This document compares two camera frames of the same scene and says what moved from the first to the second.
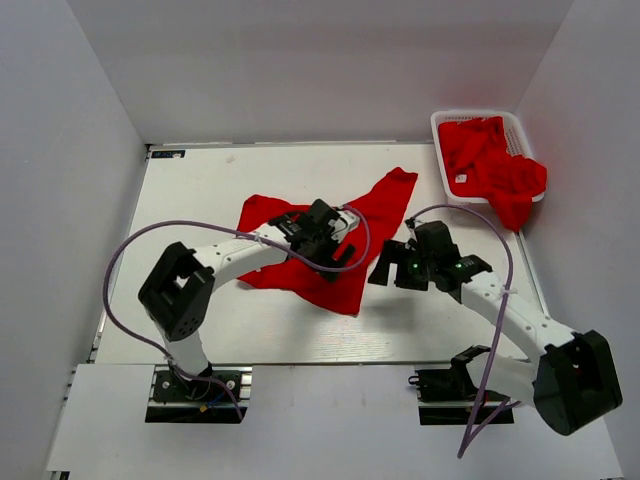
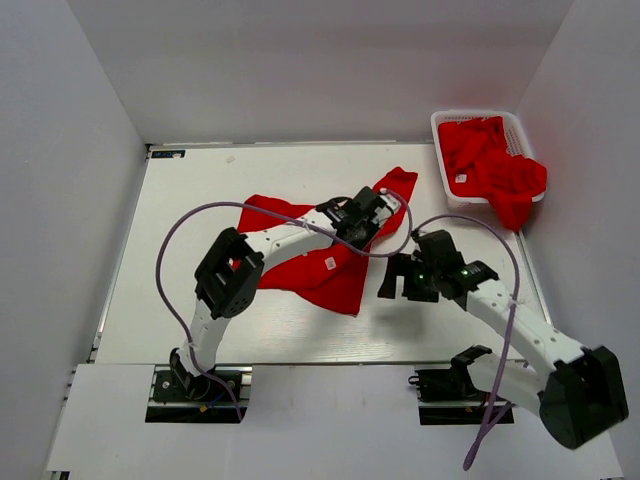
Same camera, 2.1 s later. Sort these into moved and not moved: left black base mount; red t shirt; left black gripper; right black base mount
Moved: left black gripper
Not moved: red t shirt; right black base mount; left black base mount
